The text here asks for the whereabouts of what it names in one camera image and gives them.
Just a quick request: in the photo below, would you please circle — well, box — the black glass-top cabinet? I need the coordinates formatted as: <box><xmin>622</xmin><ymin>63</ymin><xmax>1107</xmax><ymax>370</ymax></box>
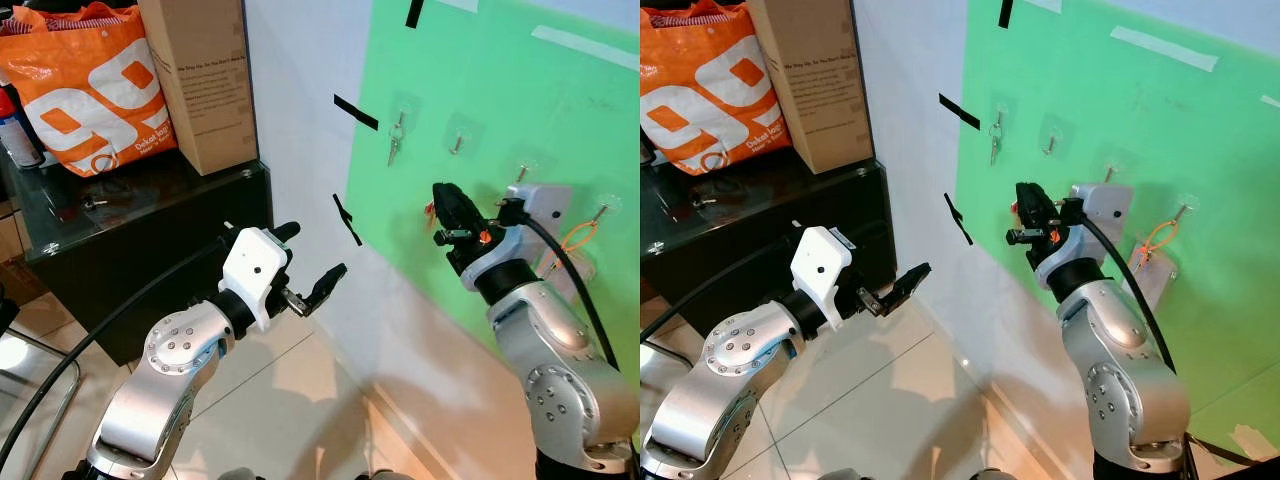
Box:
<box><xmin>0</xmin><ymin>150</ymin><xmax>274</xmax><ymax>367</ymax></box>
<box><xmin>640</xmin><ymin>150</ymin><xmax>894</xmax><ymax>341</ymax></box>

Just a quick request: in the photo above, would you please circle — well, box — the green paper backdrop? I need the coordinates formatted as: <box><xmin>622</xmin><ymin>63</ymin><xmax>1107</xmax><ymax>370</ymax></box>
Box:
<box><xmin>955</xmin><ymin>0</ymin><xmax>1280</xmax><ymax>449</ymax></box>
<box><xmin>343</xmin><ymin>0</ymin><xmax>641</xmax><ymax>401</ymax></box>

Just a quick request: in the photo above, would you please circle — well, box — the brown cardboard box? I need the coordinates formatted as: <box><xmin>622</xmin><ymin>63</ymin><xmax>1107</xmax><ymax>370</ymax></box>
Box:
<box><xmin>748</xmin><ymin>0</ymin><xmax>875</xmax><ymax>175</ymax></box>
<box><xmin>137</xmin><ymin>0</ymin><xmax>259</xmax><ymax>177</ymax></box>

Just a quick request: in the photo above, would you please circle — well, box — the orange and white shopping bag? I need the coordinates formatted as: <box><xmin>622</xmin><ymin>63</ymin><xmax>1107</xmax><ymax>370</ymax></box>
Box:
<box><xmin>0</xmin><ymin>3</ymin><xmax>179</xmax><ymax>179</ymax></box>
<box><xmin>640</xmin><ymin>3</ymin><xmax>796</xmax><ymax>176</ymax></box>

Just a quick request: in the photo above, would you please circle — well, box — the red striped cloth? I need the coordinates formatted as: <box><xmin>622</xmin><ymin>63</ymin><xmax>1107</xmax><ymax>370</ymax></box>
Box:
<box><xmin>40</xmin><ymin>3</ymin><xmax>133</xmax><ymax>31</ymax></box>
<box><xmin>648</xmin><ymin>3</ymin><xmax>749</xmax><ymax>28</ymax></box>

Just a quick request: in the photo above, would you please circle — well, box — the white spray can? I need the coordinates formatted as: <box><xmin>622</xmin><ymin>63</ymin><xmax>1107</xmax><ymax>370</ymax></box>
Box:
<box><xmin>0</xmin><ymin>85</ymin><xmax>46</xmax><ymax>171</ymax></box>

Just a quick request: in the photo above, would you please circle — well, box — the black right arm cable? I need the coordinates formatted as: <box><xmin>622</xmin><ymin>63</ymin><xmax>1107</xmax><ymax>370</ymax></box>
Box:
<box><xmin>1060</xmin><ymin>198</ymin><xmax>1183</xmax><ymax>376</ymax></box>
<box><xmin>497</xmin><ymin>198</ymin><xmax>621</xmax><ymax>373</ymax></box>

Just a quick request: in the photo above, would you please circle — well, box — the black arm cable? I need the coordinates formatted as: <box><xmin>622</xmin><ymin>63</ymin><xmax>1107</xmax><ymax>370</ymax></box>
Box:
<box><xmin>497</xmin><ymin>198</ymin><xmax>621</xmax><ymax>373</ymax></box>
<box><xmin>0</xmin><ymin>237</ymin><xmax>229</xmax><ymax>446</ymax></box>
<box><xmin>640</xmin><ymin>255</ymin><xmax>801</xmax><ymax>346</ymax></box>
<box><xmin>1060</xmin><ymin>198</ymin><xmax>1183</xmax><ymax>376</ymax></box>

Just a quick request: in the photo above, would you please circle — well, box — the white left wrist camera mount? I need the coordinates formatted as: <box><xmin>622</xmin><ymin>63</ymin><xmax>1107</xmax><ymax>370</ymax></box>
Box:
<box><xmin>219</xmin><ymin>227</ymin><xmax>293</xmax><ymax>333</ymax></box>
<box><xmin>790</xmin><ymin>226</ymin><xmax>861</xmax><ymax>333</ymax></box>

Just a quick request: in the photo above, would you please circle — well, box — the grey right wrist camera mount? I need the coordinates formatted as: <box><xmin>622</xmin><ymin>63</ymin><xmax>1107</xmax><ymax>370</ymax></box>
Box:
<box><xmin>463</xmin><ymin>183</ymin><xmax>573</xmax><ymax>293</ymax></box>
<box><xmin>1035</xmin><ymin>183</ymin><xmax>1134</xmax><ymax>291</ymax></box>

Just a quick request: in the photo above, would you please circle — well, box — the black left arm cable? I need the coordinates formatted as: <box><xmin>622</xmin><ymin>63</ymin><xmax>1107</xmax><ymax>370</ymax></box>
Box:
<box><xmin>640</xmin><ymin>255</ymin><xmax>801</xmax><ymax>346</ymax></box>
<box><xmin>0</xmin><ymin>237</ymin><xmax>229</xmax><ymax>446</ymax></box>

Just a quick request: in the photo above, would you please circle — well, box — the orange cord clear card holder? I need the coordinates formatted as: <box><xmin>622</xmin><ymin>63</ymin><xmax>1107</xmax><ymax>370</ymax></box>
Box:
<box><xmin>540</xmin><ymin>220</ymin><xmax>601</xmax><ymax>291</ymax></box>
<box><xmin>1128</xmin><ymin>220</ymin><xmax>1189</xmax><ymax>313</ymax></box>

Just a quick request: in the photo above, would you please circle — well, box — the chrome frame stool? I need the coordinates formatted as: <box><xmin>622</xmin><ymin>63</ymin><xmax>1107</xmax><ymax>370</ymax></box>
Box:
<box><xmin>0</xmin><ymin>328</ymin><xmax>83</xmax><ymax>479</ymax></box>

